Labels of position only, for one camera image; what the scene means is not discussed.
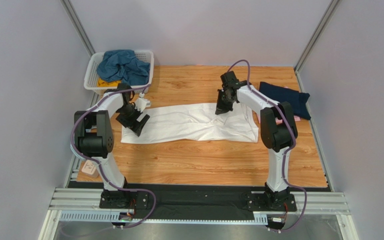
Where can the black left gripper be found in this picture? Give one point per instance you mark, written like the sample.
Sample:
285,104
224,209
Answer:
133,123

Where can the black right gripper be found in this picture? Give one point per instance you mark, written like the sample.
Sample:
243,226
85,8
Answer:
224,101

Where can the white t-shirt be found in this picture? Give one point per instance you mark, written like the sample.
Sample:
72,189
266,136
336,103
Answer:
196,122

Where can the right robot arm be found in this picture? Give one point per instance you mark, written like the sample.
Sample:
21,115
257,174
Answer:
278,132

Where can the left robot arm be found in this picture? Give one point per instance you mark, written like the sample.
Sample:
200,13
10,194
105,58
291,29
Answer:
92,139

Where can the yellow t-shirt in basket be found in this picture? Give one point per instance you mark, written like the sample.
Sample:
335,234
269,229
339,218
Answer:
105,84

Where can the beige power strip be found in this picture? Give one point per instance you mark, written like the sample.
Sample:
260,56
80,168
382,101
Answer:
89,169

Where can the crumpled blue t-shirt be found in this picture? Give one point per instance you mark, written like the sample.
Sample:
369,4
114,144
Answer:
124,65

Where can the white plastic laundry basket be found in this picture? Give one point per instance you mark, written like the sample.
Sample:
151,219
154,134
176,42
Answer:
91,76

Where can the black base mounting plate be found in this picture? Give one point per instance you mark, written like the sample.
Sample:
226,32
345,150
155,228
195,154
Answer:
195,202

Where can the folded pink t-shirt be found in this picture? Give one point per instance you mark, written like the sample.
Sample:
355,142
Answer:
295,118

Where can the folded navy t-shirt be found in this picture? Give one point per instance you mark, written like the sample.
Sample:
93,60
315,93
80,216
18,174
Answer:
296,99

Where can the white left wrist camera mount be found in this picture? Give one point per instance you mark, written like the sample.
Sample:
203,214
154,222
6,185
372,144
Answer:
142,103

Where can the left corner aluminium post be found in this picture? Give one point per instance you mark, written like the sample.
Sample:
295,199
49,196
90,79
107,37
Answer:
75,20

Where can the corner aluminium post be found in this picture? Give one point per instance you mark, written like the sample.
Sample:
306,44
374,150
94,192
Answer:
324,21
75,20

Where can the right corner aluminium post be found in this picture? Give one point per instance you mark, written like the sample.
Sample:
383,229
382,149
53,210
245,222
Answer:
324,21

